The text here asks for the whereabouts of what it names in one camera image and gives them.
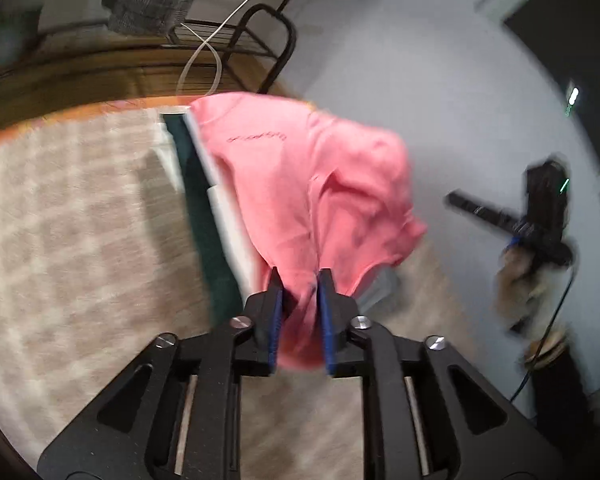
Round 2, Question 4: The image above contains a pink t-shirt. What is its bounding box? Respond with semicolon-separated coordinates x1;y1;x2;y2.
188;92;426;370

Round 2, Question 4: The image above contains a black metal clothes rack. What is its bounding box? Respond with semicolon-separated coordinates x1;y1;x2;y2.
0;0;326;97

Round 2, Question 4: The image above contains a right gloved hand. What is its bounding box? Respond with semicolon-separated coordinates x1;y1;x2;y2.
494;247;569;341

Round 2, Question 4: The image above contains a dark green folded garment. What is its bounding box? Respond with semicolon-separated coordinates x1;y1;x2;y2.
162;114;244;326

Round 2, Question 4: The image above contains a light blue folded garment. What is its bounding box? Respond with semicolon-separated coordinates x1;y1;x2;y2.
354;266;401;314

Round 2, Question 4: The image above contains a white folded garment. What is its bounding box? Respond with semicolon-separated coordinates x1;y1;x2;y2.
151;107;261;301

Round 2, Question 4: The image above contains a plaid beige blanket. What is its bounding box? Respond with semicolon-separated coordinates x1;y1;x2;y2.
0;110;477;479

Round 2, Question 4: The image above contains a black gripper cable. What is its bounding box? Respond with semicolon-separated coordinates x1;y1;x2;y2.
509;259;579;406

